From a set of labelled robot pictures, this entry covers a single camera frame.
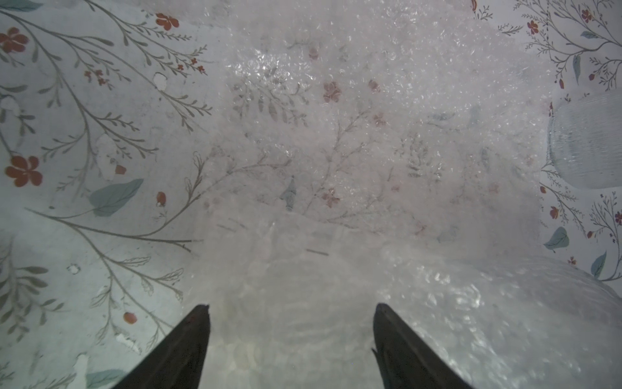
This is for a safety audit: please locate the clear glass vase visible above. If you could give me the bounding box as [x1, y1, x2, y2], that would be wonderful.
[548, 89, 621, 190]
[202, 247, 621, 388]

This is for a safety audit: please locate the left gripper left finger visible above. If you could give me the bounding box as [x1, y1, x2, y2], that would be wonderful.
[114, 305, 211, 389]

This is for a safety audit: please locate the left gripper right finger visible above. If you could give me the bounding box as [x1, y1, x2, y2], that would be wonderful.
[373, 303, 471, 389]

